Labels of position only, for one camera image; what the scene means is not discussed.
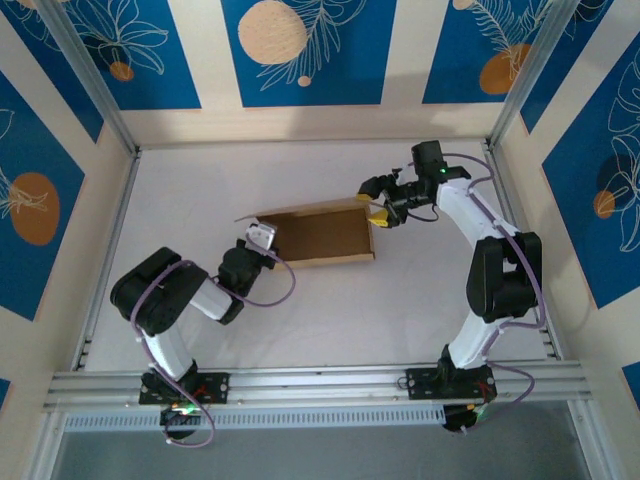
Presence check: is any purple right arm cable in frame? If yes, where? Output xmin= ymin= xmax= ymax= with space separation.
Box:
xmin=442 ymin=152 xmax=547 ymax=434

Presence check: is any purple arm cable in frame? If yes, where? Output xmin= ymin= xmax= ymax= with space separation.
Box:
xmin=442 ymin=152 xmax=547 ymax=434
xmin=130 ymin=249 xmax=297 ymax=449

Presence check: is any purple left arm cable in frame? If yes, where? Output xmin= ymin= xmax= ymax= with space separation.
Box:
xmin=130 ymin=249 xmax=297 ymax=449

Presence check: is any grey slotted cable duct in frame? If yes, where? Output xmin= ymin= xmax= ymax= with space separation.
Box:
xmin=62 ymin=405 xmax=446 ymax=433

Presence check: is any aluminium frame rail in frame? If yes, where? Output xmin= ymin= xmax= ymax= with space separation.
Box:
xmin=72 ymin=149 xmax=143 ymax=372
xmin=137 ymin=140 xmax=489 ymax=151
xmin=480 ymin=142 xmax=565 ymax=361

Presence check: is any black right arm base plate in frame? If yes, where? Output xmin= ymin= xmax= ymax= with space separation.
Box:
xmin=405 ymin=367 xmax=496 ymax=401

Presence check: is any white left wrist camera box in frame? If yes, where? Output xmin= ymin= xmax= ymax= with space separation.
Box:
xmin=244 ymin=222 xmax=279 ymax=252

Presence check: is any black controller box with LED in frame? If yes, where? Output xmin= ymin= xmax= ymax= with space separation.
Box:
xmin=159 ymin=403 xmax=207 ymax=441
xmin=442 ymin=402 xmax=489 ymax=435

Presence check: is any blue floral wall panel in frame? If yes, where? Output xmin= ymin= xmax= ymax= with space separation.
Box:
xmin=221 ymin=0 xmax=399 ymax=108
xmin=62 ymin=0 xmax=202 ymax=112
xmin=0 ymin=69 xmax=87 ymax=322
xmin=0 ymin=8 xmax=105 ymax=145
xmin=519 ymin=0 xmax=617 ymax=135
xmin=422 ymin=0 xmax=556 ymax=106
xmin=542 ymin=47 xmax=640 ymax=310

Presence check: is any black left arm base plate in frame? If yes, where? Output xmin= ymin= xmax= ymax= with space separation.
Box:
xmin=138 ymin=370 xmax=231 ymax=406

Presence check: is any wide aluminium mounting rail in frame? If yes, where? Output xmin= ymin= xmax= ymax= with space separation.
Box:
xmin=42 ymin=359 xmax=594 ymax=414

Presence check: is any brown cardboard paper box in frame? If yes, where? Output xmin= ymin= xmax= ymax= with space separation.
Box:
xmin=233 ymin=196 xmax=376 ymax=270

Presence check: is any aluminium frame post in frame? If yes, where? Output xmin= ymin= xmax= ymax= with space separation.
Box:
xmin=35 ymin=0 xmax=142 ymax=156
xmin=485 ymin=0 xmax=576 ymax=149

